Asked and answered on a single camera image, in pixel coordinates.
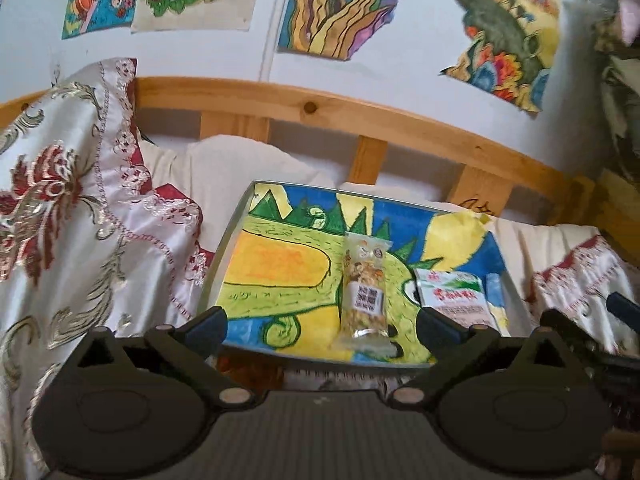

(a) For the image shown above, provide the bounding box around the white green snack packet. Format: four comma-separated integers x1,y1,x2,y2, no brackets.
414,269,499,330

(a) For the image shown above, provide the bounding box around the clear nut bar packet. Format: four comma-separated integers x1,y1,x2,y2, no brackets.
334,233,395,359

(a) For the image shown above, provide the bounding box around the blue white sachet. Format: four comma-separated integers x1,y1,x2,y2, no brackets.
485,273,510,337

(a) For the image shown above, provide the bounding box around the metal tray with drawing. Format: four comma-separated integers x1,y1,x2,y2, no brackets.
200,181,532,370

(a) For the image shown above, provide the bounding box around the floral satin bedspread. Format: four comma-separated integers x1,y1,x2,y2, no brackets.
1,58,639,479

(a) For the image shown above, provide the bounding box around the white pillow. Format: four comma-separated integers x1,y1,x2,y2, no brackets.
136,133,601,281

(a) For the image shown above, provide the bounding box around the landscape drawing poster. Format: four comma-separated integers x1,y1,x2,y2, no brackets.
442,0,561,115

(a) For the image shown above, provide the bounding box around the wooden bed rail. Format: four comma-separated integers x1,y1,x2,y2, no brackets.
0,76,601,226

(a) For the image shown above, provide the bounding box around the white wall pipe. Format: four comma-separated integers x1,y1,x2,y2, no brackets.
258,0,286,82

